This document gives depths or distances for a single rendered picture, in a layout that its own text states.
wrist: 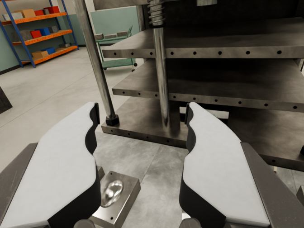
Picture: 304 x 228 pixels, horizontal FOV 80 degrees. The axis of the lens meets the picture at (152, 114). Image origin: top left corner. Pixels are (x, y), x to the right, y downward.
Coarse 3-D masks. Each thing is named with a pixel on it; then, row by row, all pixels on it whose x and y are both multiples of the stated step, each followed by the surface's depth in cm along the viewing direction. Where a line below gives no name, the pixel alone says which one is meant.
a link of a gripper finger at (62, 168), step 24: (72, 120) 10; (96, 120) 12; (48, 144) 8; (72, 144) 8; (96, 144) 10; (48, 168) 7; (72, 168) 7; (96, 168) 7; (24, 192) 6; (48, 192) 6; (72, 192) 6; (96, 192) 7; (24, 216) 5; (48, 216) 6; (72, 216) 6
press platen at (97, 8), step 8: (96, 0) 96; (104, 0) 95; (112, 0) 93; (120, 0) 92; (128, 0) 90; (136, 0) 89; (144, 0) 87; (168, 0) 83; (96, 8) 99; (104, 8) 97; (112, 8) 95
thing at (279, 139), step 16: (128, 112) 142; (144, 112) 140; (160, 112) 137; (176, 112) 134; (240, 112) 125; (256, 112) 123; (272, 112) 121; (288, 112) 119; (112, 128) 128; (128, 128) 124; (144, 128) 122; (160, 128) 120; (176, 128) 118; (240, 128) 111; (256, 128) 109; (272, 128) 108; (288, 128) 106; (176, 144) 112; (256, 144) 99; (272, 144) 97; (288, 144) 96; (272, 160) 93; (288, 160) 89
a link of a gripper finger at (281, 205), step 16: (256, 160) 8; (256, 176) 7; (272, 176) 7; (272, 192) 6; (288, 192) 6; (272, 208) 6; (288, 208) 6; (240, 224) 6; (272, 224) 5; (288, 224) 5
